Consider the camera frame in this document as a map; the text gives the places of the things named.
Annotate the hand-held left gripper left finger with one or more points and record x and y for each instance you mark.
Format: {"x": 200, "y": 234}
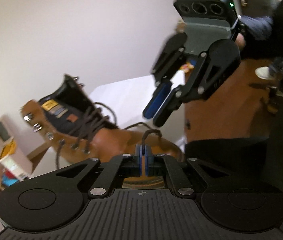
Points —
{"x": 139, "y": 160}

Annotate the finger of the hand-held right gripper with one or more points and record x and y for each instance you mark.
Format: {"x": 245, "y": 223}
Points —
{"x": 159, "y": 97}
{"x": 196, "y": 90}

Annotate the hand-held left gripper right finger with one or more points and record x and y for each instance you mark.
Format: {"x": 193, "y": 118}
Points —
{"x": 149, "y": 163}

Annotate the tan leather boot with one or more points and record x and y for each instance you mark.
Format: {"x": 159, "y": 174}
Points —
{"x": 111, "y": 142}

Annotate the dark brown shoelace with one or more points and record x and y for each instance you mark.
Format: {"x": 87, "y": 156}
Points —
{"x": 99, "y": 120}

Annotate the person's right forearm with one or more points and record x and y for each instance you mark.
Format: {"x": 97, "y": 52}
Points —
{"x": 259, "y": 27}

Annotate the person's right hand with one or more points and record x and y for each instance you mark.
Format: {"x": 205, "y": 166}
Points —
{"x": 241, "y": 41}

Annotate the colourful packet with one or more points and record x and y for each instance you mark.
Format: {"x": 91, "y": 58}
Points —
{"x": 190, "y": 65}

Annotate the white trash bin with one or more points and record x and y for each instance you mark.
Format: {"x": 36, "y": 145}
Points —
{"x": 14, "y": 160}

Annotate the blue dustpan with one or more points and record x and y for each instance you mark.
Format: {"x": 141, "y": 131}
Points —
{"x": 10, "y": 181}

